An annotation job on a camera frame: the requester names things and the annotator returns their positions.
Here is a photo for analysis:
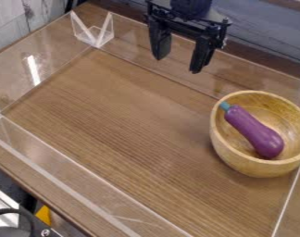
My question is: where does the black cable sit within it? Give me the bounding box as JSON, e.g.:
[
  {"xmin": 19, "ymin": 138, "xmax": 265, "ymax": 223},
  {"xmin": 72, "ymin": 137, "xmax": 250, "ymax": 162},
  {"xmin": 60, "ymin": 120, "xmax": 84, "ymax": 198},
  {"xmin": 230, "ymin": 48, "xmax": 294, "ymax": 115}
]
[{"xmin": 0, "ymin": 207, "xmax": 36, "ymax": 237}]

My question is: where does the clear acrylic tray wall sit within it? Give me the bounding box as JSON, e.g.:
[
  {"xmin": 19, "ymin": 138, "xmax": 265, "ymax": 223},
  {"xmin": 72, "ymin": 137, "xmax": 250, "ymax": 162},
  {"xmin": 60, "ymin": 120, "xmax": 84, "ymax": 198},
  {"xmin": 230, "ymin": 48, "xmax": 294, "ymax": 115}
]
[{"xmin": 0, "ymin": 114, "xmax": 191, "ymax": 237}]

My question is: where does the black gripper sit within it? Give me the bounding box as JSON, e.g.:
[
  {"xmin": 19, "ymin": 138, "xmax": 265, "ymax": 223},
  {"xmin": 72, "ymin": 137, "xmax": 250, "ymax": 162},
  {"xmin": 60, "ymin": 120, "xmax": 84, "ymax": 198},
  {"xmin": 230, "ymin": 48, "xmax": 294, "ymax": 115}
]
[{"xmin": 144, "ymin": 0, "xmax": 231, "ymax": 74}]

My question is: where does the brown wooden bowl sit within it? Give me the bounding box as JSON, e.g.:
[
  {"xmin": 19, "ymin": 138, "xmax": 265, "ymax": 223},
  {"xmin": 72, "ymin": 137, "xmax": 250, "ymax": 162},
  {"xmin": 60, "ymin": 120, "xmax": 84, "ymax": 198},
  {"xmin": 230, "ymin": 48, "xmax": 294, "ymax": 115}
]
[{"xmin": 208, "ymin": 91, "xmax": 300, "ymax": 178}]

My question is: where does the yellow black device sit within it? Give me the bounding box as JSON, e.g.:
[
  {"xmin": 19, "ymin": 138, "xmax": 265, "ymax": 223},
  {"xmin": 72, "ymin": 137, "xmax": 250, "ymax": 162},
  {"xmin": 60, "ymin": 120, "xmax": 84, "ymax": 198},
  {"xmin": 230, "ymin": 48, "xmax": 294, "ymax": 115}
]
[{"xmin": 35, "ymin": 205, "xmax": 87, "ymax": 237}]

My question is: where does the clear acrylic corner bracket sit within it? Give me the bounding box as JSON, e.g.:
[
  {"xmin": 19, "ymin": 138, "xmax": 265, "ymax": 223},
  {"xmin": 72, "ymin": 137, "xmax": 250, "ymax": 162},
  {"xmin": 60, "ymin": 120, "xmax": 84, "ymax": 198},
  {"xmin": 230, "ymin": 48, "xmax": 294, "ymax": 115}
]
[{"xmin": 69, "ymin": 12, "xmax": 114, "ymax": 48}]

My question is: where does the purple toy eggplant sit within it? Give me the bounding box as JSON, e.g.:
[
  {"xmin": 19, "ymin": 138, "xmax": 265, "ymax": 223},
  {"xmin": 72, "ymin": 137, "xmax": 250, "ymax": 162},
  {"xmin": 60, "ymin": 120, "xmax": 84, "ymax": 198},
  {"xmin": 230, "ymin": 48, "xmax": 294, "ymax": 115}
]
[{"xmin": 219, "ymin": 101, "xmax": 285, "ymax": 159}]

